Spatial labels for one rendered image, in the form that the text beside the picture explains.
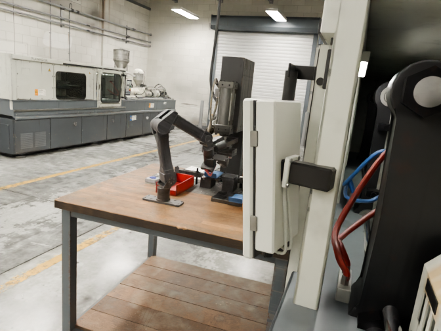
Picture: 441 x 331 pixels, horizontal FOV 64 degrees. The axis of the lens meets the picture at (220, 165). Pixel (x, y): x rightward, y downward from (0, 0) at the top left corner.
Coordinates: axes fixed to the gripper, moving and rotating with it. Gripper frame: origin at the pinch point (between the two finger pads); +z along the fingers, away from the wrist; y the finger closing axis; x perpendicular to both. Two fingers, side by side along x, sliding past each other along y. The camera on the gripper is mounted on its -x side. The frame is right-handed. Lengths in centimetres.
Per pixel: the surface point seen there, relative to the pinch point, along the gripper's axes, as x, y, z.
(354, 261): -71, -58, -35
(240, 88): -6, 39, -32
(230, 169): -3.5, 27.3, 19.9
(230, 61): 1, 47, -44
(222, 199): -12.0, -15.9, 0.0
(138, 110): 389, 517, 362
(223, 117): -1.0, 23.7, -22.3
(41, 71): 420, 303, 150
